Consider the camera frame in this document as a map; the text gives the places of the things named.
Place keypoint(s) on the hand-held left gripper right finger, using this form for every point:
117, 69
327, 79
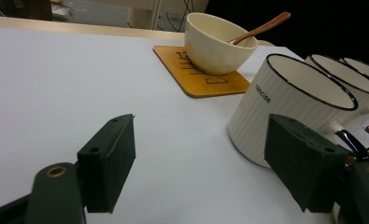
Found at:
303, 161

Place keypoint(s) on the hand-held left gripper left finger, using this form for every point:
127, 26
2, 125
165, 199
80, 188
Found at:
110, 161

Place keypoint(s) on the cream bowl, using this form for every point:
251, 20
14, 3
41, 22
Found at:
210, 53

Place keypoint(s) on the square wooden coaster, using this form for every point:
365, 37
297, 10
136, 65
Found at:
197, 84

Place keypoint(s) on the black curtain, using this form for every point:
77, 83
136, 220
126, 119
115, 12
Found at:
328, 25

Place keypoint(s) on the small white object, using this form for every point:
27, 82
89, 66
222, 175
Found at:
60, 14

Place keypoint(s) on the beige office desk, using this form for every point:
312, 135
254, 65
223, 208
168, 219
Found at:
141, 14

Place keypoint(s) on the white table mat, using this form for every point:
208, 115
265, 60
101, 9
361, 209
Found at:
79, 77

